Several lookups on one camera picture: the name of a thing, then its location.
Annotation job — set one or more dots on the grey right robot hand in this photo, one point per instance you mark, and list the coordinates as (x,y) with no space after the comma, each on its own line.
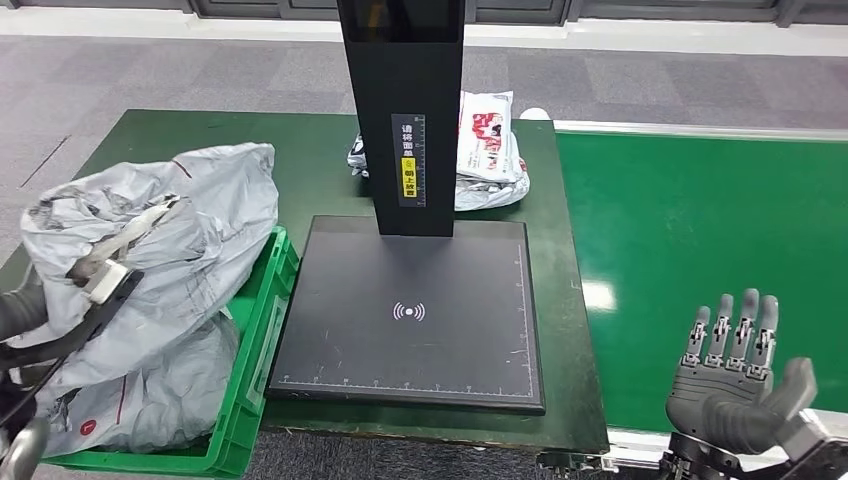
(722,404)

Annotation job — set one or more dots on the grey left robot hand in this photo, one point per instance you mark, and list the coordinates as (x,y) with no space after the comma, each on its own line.
(20,311)

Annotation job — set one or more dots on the white parcel bag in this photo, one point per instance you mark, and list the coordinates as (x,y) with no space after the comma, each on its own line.
(159,397)

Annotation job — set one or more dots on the grey parcel bag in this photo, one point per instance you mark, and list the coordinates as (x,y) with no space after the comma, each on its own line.
(493,194)
(199,218)

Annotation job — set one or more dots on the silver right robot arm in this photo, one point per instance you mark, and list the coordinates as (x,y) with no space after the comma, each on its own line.
(702,460)

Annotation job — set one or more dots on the black inbound scanning machine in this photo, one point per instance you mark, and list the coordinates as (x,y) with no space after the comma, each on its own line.
(430,318)

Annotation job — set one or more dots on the crumpled grey parcel bag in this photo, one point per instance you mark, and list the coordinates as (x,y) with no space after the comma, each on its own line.
(493,194)

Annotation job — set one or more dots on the flat white parcel, red print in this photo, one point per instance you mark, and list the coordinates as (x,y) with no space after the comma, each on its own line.
(487,152)

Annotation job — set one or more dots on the black and white parcel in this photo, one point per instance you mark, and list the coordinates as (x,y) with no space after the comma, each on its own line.
(358,158)

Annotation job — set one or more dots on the green plastic crate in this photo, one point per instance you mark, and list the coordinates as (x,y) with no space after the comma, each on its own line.
(265,318)

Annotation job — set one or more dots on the black yellow ruler label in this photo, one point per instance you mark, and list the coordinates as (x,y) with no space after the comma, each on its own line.
(408,136)

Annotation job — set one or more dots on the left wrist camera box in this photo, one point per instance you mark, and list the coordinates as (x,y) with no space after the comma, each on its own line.
(106,279)

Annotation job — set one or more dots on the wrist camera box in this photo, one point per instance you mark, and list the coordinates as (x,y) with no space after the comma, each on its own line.
(106,279)
(818,444)

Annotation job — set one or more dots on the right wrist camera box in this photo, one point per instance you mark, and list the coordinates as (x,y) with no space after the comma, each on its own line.
(818,444)

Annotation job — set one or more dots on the dark metal window frame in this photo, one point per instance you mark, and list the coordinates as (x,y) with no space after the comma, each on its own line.
(265,6)

